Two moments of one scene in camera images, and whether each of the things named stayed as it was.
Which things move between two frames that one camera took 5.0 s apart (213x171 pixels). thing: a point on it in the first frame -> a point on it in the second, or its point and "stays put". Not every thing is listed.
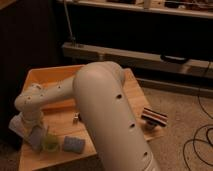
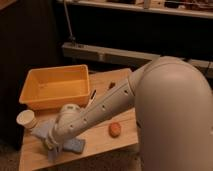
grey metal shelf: (137, 59) stays put
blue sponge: (74, 144) stays put
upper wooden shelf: (187, 8) stays put
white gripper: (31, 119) -> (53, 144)
